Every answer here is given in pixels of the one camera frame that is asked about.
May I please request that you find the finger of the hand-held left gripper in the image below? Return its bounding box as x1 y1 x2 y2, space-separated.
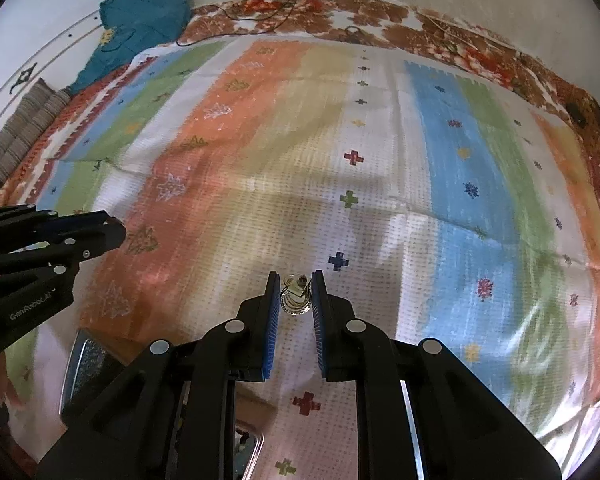
0 205 59 252
0 211 127 274

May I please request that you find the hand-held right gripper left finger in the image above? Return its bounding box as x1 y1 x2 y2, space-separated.
37 270 281 480

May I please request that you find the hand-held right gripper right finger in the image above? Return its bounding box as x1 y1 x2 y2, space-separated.
311 270 563 480

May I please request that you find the small gold ornament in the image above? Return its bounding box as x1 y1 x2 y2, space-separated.
279 272 313 316

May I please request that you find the silver metal tin box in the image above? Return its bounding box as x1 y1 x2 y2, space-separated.
60 329 266 480

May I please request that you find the striped brown folded cloth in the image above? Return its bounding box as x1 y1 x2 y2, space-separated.
0 79 74 190

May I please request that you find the teal garment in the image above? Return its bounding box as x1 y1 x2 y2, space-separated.
71 0 194 97

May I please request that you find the brown floral bedsheet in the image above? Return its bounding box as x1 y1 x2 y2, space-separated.
0 0 600 241

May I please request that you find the black wall ornament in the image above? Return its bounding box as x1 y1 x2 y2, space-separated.
9 64 39 94

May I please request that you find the black cable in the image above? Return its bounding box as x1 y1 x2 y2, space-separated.
176 0 323 47

